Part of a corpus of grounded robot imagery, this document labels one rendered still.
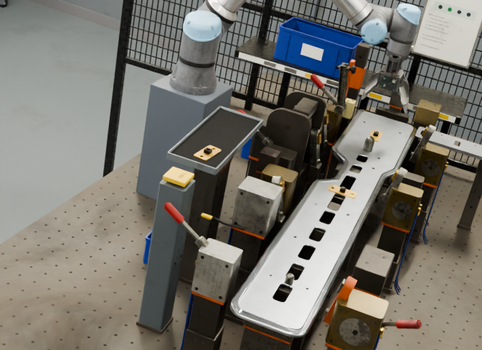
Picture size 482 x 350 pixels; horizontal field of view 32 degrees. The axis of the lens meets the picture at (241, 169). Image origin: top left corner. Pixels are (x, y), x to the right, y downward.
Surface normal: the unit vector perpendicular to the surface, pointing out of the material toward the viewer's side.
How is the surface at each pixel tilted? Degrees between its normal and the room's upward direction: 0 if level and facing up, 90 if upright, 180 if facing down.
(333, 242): 0
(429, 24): 90
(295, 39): 90
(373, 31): 90
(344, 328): 90
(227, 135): 0
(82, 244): 0
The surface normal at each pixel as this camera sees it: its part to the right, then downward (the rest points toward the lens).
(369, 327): -0.35, 0.39
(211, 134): 0.18, -0.87
